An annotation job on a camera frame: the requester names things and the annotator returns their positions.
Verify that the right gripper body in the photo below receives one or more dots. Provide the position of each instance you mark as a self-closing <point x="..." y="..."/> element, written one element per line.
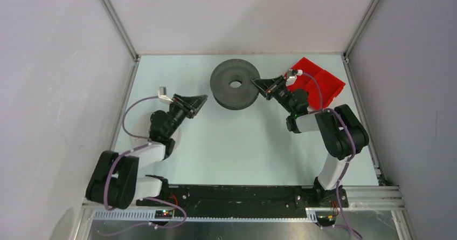
<point x="281" y="93"/>

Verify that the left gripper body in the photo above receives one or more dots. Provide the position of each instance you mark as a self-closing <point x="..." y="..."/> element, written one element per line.
<point x="178" y="114"/>

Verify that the dark grey spool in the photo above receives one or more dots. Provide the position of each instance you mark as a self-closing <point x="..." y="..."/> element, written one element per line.
<point x="231" y="84"/>

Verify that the white translucent spool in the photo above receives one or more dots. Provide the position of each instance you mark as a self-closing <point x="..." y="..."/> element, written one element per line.
<point x="177" y="136"/>

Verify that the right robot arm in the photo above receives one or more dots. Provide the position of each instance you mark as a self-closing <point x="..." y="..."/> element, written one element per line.
<point x="342" y="133"/>

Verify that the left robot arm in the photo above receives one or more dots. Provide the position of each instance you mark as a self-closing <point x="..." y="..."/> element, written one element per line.
<point x="115" y="182"/>

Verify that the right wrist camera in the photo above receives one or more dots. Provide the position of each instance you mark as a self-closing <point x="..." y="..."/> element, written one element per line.
<point x="292" y="75"/>

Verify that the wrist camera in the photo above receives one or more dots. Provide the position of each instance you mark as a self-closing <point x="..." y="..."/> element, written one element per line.
<point x="162" y="96"/>
<point x="292" y="75"/>

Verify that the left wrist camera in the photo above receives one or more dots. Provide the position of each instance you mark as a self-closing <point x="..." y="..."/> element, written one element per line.
<point x="162" y="96"/>

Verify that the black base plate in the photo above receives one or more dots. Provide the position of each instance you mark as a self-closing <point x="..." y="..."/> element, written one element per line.
<point x="250" y="202"/>

